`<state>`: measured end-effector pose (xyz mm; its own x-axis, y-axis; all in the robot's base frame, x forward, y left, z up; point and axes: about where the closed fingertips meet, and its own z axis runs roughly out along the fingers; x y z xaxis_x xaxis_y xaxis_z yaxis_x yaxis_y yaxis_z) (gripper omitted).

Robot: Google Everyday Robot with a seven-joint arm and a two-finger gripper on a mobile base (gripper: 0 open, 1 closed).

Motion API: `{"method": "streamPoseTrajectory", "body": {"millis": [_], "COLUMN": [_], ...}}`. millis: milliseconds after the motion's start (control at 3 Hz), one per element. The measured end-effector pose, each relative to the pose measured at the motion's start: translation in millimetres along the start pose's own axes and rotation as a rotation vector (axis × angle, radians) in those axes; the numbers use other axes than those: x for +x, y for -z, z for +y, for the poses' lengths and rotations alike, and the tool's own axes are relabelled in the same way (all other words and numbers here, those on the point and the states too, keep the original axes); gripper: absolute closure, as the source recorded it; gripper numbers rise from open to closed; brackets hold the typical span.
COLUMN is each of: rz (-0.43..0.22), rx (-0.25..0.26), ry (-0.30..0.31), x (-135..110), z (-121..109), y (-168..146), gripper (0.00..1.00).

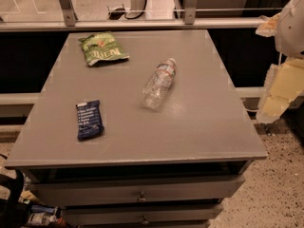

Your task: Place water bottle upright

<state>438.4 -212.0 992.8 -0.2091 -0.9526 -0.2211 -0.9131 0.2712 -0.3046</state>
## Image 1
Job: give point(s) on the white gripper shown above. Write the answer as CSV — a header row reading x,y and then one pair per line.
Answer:
x,y
292,28

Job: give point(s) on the clear plastic water bottle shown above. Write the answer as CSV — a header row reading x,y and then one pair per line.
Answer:
x,y
157,86

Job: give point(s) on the upper grey drawer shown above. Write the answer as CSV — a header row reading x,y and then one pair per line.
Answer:
x,y
137,191

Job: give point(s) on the grey drawer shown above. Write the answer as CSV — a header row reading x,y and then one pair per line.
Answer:
x,y
142,214
137,191

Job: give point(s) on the grey drawer cabinet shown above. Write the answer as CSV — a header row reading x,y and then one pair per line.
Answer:
x,y
201,128

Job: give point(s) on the green snack bag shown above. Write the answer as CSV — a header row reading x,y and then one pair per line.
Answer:
x,y
102,46

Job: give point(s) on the dark blue snack bar wrapper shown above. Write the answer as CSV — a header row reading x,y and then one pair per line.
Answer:
x,y
90,123

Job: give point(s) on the lower grey drawer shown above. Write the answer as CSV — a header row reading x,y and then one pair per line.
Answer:
x,y
142,214

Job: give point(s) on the clutter items on floor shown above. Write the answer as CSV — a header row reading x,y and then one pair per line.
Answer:
x,y
41,216

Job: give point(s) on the black bag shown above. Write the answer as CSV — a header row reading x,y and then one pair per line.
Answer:
x,y
13,213

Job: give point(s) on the white stand with black cable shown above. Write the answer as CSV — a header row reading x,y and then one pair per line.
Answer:
x,y
131,3

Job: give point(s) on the metal railing frame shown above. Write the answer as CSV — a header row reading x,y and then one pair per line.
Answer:
x,y
89,15

